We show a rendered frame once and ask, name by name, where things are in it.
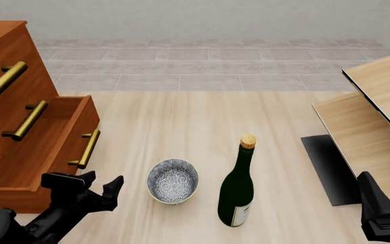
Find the pale wooden two-tier rack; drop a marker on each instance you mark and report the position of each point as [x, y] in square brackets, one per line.
[361, 127]

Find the blue-white patterned bowl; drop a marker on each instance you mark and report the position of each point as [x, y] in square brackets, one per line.
[173, 181]

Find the open wooden drawer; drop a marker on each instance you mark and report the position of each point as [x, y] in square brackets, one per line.
[46, 155]

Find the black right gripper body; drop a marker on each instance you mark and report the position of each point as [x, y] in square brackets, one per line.
[386, 230]

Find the tan bottle cork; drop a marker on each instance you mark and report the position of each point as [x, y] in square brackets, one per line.
[248, 141]

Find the dark green wine bottle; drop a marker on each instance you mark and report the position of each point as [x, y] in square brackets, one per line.
[235, 188]

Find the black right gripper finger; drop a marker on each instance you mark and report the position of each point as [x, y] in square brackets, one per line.
[376, 198]

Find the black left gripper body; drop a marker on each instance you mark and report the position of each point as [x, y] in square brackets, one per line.
[86, 202]

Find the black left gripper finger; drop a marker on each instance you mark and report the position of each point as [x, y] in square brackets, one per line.
[88, 179]
[113, 189]

